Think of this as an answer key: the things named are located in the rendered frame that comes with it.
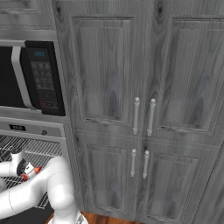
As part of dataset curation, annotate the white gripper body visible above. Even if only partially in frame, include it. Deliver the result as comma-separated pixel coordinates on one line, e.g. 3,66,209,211
24,163,36,176

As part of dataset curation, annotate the steel oven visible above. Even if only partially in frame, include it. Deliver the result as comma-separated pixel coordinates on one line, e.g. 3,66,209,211
0,115,71,224

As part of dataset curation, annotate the dark oven door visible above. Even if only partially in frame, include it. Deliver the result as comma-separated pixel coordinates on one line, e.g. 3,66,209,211
0,203,55,224

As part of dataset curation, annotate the black microwave oven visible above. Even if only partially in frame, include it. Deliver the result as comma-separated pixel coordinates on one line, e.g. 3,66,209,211
0,39,67,117

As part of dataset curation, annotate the short grey wood cupboard door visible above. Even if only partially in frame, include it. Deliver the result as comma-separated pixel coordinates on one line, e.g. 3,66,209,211
136,136,221,224
72,130,145,221

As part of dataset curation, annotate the tall grey wood cupboard door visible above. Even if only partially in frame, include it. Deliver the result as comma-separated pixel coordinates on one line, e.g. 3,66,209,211
143,0,224,145
52,0,152,140

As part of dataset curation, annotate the small grey wood cupboard door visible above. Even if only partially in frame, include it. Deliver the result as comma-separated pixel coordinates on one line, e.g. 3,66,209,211
0,0,57,32

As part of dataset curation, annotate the wire oven rack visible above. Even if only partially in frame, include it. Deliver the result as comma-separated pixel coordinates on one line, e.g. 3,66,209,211
0,134,64,210

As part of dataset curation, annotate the silver microwave handle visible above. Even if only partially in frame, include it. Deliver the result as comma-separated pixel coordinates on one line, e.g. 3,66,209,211
10,45,39,111

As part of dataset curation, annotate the short silver cupboard handle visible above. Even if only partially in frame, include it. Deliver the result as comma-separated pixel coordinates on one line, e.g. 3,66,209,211
142,150,151,179
129,148,137,178

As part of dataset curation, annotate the long silver cupboard handle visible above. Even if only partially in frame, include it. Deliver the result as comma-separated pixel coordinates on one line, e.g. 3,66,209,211
146,98,158,137
132,96,141,136

